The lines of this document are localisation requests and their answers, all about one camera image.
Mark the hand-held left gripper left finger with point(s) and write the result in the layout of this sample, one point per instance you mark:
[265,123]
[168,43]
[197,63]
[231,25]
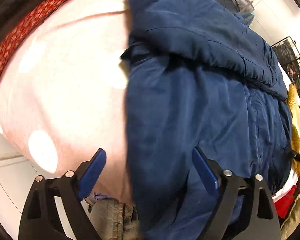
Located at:
[92,175]

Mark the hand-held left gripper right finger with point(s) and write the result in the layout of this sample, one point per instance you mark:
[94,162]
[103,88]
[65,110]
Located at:
[205,175]

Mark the navy blue padded jacket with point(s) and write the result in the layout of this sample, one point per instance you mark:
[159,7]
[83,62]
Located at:
[190,105]

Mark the yellow shiny cloth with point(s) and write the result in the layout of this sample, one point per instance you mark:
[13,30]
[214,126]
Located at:
[296,120]

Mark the beige quilted cloth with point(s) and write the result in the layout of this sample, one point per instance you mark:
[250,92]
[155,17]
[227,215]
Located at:
[112,217]

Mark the pink polka dot blanket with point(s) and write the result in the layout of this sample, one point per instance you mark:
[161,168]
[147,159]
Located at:
[65,80]

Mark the red patterned cloth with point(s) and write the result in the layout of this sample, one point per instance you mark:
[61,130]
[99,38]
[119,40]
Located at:
[20,30]

